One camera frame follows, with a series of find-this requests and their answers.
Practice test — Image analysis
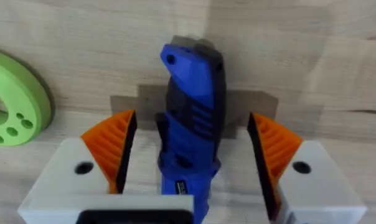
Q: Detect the blue electric screwdriver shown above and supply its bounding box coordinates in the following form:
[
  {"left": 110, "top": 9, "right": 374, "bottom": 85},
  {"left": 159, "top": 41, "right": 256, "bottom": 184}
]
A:
[{"left": 155, "top": 35, "right": 228, "bottom": 224}]

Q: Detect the green disc with holes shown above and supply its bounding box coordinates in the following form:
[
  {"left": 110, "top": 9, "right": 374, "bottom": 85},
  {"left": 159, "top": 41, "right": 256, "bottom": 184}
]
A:
[{"left": 0, "top": 48, "right": 55, "bottom": 147}]

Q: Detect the white orange right gripper left finger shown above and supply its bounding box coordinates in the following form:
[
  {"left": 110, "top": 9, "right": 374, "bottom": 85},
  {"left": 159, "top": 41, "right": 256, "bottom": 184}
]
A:
[{"left": 28, "top": 108, "right": 138, "bottom": 197}]

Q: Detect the white orange right gripper right finger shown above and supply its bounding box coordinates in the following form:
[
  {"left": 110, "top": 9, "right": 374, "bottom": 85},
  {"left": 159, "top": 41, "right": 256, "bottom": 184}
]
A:
[{"left": 246, "top": 112, "right": 368, "bottom": 224}]

